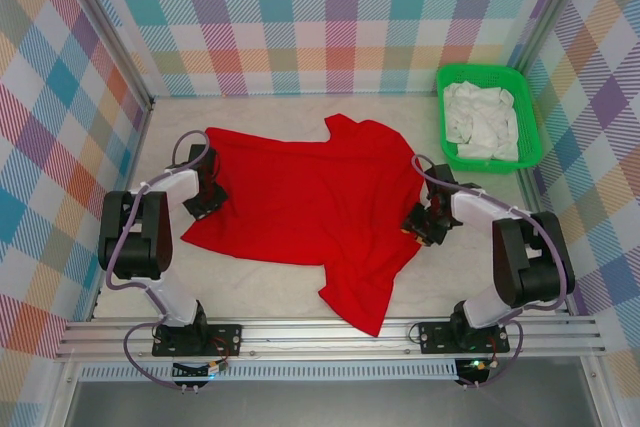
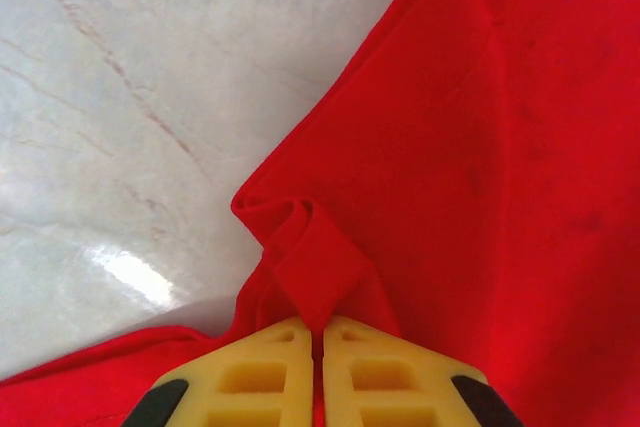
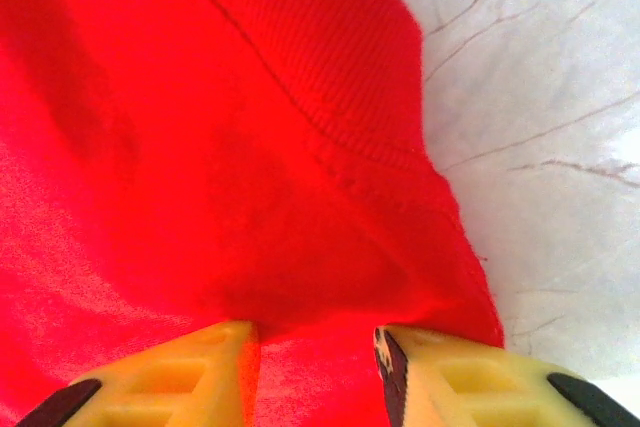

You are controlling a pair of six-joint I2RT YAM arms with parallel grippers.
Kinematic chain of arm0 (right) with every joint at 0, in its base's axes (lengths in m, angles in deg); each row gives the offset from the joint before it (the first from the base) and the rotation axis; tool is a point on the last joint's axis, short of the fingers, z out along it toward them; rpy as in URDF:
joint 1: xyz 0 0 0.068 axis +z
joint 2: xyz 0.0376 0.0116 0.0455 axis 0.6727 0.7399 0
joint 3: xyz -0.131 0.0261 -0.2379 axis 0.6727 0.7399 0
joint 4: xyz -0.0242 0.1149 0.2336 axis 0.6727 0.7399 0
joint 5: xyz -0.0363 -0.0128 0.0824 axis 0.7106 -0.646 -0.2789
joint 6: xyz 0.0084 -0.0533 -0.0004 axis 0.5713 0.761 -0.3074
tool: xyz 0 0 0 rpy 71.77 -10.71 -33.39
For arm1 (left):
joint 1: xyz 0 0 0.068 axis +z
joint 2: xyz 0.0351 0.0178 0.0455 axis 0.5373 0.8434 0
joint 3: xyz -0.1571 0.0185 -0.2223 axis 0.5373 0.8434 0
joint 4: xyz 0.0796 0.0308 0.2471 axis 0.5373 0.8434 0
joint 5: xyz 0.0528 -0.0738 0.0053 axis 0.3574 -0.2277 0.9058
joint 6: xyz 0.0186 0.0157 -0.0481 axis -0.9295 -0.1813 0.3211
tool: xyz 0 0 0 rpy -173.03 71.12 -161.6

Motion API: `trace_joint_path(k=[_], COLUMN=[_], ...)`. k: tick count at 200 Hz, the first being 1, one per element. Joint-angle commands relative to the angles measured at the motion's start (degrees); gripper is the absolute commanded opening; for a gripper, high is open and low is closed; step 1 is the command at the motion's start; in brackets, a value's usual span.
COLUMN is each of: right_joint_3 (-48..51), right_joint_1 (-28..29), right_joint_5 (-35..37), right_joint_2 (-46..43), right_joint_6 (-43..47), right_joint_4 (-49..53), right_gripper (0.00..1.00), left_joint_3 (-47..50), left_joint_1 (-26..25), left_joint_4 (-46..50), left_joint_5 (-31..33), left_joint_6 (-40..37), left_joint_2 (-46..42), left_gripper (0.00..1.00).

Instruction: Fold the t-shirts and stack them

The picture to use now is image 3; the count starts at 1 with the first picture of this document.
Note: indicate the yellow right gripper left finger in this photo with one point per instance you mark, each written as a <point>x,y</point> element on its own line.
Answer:
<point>165,387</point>

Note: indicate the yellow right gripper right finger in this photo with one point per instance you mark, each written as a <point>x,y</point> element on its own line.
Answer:
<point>475,387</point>

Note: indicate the red printed t-shirt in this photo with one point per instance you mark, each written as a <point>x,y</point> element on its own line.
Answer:
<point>200,147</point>

